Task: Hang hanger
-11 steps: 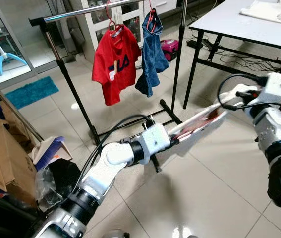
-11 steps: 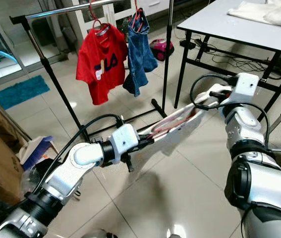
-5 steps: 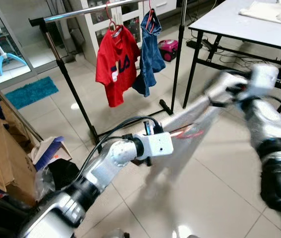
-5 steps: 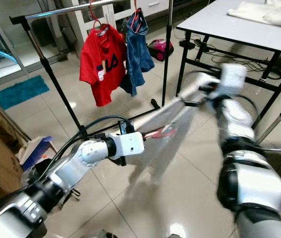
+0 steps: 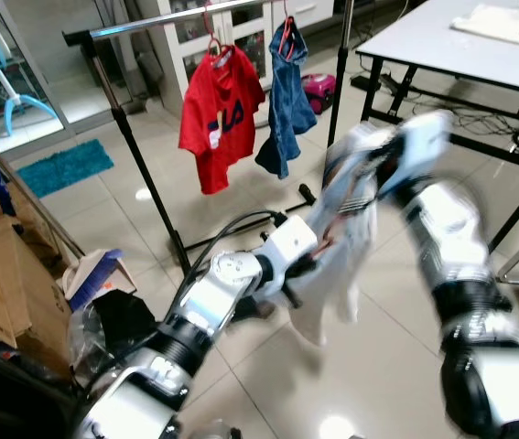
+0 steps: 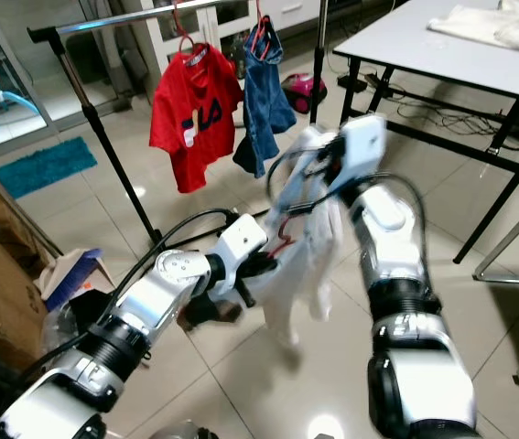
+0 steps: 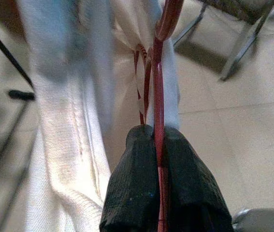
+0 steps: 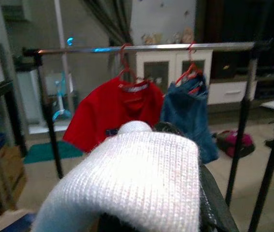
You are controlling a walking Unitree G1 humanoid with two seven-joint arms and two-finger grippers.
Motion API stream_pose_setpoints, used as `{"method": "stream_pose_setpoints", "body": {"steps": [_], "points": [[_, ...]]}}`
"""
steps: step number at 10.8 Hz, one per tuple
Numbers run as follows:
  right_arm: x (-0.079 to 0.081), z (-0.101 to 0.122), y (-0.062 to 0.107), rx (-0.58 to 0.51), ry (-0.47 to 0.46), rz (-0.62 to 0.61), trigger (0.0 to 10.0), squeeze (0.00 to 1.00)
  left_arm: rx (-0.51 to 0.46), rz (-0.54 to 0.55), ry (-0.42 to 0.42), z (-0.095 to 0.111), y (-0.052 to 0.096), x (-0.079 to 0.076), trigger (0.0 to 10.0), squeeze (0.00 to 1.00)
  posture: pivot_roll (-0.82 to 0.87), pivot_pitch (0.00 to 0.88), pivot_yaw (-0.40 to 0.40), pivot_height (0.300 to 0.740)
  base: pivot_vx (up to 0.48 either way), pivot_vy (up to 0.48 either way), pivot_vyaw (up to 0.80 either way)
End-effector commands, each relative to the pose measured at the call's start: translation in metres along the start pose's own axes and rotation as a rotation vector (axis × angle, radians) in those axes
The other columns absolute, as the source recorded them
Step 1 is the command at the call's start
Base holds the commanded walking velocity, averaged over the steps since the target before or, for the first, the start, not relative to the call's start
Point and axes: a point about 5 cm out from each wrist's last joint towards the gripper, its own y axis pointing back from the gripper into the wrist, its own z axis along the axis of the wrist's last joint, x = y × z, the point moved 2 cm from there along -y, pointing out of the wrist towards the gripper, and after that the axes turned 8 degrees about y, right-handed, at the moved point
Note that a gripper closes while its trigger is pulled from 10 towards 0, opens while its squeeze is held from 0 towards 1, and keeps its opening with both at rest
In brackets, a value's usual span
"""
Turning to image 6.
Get white t-shirt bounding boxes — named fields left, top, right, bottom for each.
left=245, top=123, right=347, bottom=347

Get pink vacuum cleaner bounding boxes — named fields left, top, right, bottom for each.
left=282, top=71, right=329, bottom=115

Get blue denim garment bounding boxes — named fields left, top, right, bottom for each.
left=232, top=18, right=297, bottom=179

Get red FILA t-shirt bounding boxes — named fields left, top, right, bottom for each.
left=149, top=44, right=243, bottom=195

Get grey folding table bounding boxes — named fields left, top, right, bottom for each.
left=332, top=0, right=519, bottom=266

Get white broom blue bristles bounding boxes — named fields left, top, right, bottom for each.
left=39, top=247, right=114, bottom=312

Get clear plastic bag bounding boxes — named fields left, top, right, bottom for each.
left=44, top=293, right=114, bottom=367

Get black steel clothes rack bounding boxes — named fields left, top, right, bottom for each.
left=26, top=0, right=333, bottom=248

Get white glass door cabinet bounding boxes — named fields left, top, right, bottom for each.
left=113, top=0, right=306, bottom=92

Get cream trousers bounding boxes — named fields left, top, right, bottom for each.
left=427, top=0, right=519, bottom=56

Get teal shaggy rug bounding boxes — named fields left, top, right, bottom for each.
left=0, top=137, right=99, bottom=200

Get large brown cardboard box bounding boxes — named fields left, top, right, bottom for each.
left=0, top=210, right=54, bottom=371

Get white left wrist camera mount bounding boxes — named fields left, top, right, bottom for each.
left=209, top=212, right=269, bottom=275

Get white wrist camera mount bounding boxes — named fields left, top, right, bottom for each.
left=332, top=112, right=388, bottom=193
left=209, top=212, right=269, bottom=275

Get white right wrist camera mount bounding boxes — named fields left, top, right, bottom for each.
left=332, top=112, right=388, bottom=193

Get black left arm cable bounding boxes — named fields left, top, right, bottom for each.
left=113, top=209, right=237, bottom=312

